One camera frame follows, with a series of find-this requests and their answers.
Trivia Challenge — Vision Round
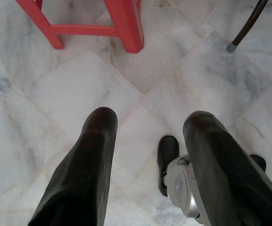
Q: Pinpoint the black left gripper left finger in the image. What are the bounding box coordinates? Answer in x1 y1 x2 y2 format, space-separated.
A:
28 106 118 226

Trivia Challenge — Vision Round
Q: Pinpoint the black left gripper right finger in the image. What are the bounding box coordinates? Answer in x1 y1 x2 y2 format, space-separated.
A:
183 111 272 226

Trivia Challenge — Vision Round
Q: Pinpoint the black right robot foot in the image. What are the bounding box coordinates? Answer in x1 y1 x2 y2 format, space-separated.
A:
249 154 267 173

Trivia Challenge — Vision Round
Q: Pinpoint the black robot foot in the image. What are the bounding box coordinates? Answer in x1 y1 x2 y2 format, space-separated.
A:
157 135 181 196
249 154 267 173

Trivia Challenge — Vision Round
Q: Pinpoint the black left robot foot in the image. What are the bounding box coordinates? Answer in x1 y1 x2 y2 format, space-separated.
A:
157 135 181 196

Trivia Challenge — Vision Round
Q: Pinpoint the red plastic stool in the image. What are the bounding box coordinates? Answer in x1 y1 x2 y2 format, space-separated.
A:
15 0 145 53

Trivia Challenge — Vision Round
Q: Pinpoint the dark brown furniture leg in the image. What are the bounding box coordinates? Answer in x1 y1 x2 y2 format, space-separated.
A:
226 0 269 53

